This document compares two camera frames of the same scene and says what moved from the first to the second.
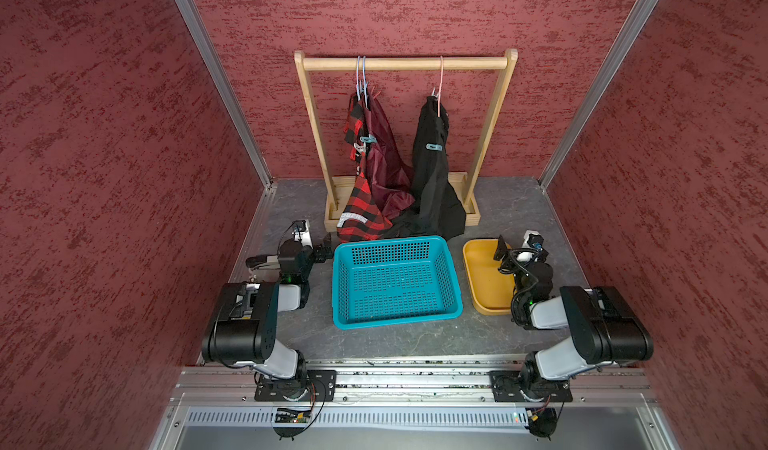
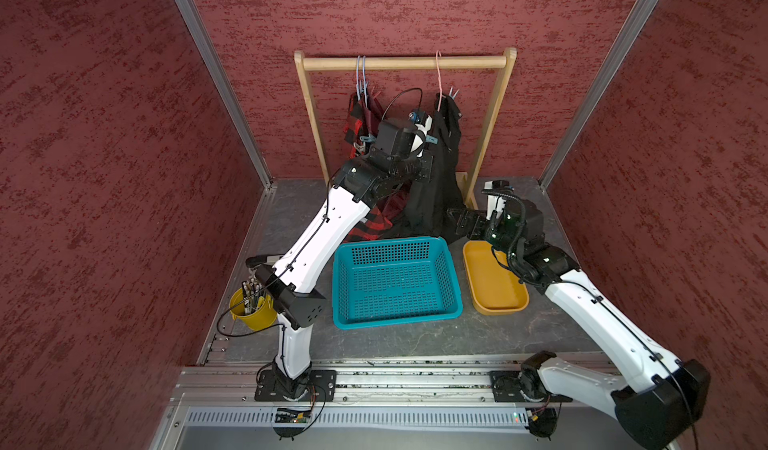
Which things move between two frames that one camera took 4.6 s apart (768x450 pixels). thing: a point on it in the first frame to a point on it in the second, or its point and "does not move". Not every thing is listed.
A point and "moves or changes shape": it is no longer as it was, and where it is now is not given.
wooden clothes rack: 464,186 does not move
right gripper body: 510,262 to 481,227
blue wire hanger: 362,85 does not move
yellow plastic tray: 492,290 does not move
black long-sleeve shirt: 439,209 moves or changes shape
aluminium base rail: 421,396 does not move
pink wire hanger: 434,91 moves or changes shape
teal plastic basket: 396,279 does not move
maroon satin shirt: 388,174 does not move
